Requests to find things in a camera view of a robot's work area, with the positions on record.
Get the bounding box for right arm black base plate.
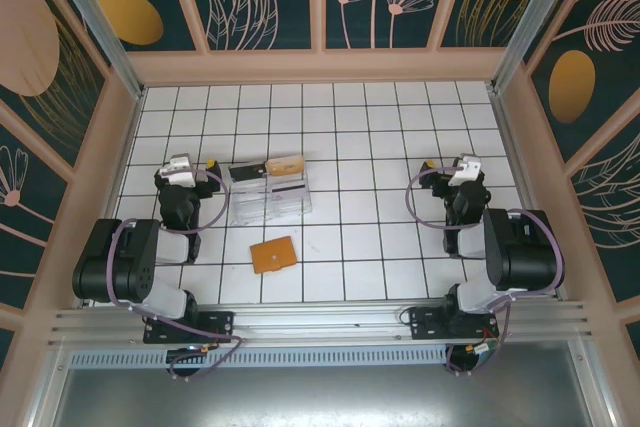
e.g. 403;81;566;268
407;305;501;344

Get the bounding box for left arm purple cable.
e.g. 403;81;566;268
107;168;246;381

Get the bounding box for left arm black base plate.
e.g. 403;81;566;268
142;310;236;346

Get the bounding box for aluminium frame post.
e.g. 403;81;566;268
491;0;576;93
42;0;147;101

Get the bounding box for clear acrylic card stand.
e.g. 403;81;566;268
227;159;314;227

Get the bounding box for white card with dark stripe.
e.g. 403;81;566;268
267;181;307;198

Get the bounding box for black card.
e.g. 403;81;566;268
228;161;267;183

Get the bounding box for grey metal sheet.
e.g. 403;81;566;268
49;366;606;427

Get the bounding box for gold card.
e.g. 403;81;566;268
263;152;306;178

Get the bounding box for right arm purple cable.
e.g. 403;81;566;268
404;165;567;376

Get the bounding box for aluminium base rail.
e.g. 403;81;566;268
47;299;594;348

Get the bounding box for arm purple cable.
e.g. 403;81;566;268
404;165;567;376
107;168;246;381

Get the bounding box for grey slotted cable duct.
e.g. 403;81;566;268
67;346;451;369

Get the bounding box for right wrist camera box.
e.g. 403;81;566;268
447;153;484;188

